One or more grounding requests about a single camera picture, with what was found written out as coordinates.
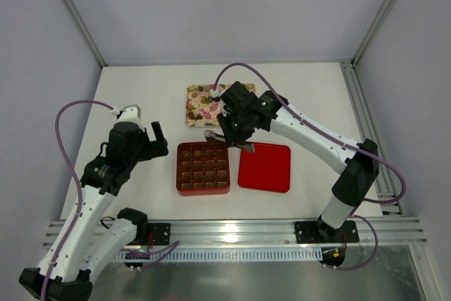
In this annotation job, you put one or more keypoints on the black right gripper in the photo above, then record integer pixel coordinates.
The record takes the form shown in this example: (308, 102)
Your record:
(232, 135)

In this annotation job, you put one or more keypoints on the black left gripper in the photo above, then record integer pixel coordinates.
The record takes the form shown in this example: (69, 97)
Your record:
(151, 146)

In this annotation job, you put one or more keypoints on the metal tweezers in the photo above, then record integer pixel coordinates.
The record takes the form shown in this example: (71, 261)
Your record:
(211, 136)

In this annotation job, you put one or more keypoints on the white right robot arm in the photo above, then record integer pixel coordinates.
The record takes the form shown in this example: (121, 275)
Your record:
(353, 161)

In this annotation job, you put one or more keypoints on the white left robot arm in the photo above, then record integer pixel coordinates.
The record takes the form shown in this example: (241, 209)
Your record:
(73, 264)

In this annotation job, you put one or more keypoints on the red chocolate box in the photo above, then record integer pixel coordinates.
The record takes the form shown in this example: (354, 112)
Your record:
(208, 174)

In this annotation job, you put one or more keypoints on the floral tray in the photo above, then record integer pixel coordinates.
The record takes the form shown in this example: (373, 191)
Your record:
(201, 110)

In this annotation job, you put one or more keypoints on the red box lid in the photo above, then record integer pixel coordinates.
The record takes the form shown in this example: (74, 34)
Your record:
(267, 168)

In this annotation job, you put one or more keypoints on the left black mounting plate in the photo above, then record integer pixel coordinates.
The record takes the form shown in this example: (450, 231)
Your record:
(159, 234)

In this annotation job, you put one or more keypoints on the black mounting plate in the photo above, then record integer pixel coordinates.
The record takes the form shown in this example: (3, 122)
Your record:
(159, 234)
(316, 232)

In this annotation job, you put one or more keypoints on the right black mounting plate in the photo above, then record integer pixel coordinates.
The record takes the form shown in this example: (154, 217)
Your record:
(316, 232)

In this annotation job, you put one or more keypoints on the white slotted cable duct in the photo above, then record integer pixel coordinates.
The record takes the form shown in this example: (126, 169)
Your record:
(243, 254)

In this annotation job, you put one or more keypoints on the aluminium front rail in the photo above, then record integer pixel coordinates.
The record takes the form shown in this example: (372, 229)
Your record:
(390, 230)

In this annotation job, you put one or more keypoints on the right aluminium side rail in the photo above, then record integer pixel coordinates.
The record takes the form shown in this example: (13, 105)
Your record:
(387, 183)

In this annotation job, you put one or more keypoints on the left aluminium frame post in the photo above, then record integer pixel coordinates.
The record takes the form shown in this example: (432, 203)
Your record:
(84, 31)

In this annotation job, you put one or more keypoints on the aluminium frame post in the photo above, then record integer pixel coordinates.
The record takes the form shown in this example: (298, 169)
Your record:
(84, 31)
(376, 24)

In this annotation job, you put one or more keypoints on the right aluminium frame post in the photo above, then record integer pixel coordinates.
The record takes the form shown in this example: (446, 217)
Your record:
(376, 24)

